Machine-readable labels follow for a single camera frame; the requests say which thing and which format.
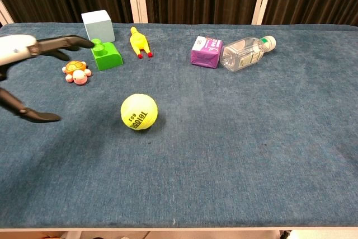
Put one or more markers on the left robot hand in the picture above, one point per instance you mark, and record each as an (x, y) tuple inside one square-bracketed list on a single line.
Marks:
[(16, 50)]

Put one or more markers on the yellow tennis ball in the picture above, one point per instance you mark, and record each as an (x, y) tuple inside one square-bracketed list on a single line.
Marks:
[(139, 112)]

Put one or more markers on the orange pink turtle toy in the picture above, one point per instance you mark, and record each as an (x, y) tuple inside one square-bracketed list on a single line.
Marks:
[(76, 71)]

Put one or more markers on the light blue foam cube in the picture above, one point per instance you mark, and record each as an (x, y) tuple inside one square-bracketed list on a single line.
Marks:
[(98, 25)]

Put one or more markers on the green toy building block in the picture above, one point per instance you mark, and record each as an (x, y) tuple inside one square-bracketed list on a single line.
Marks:
[(107, 55)]

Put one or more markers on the yellow rubber chicken toy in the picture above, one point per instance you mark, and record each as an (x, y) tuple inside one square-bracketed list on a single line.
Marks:
[(138, 42)]

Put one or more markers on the purple carton box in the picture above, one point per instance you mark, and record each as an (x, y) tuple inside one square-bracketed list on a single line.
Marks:
[(206, 52)]

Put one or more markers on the blue table cloth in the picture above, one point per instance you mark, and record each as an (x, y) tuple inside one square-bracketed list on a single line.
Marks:
[(195, 144)]

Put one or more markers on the clear plastic water bottle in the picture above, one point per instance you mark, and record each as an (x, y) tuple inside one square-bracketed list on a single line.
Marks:
[(246, 53)]

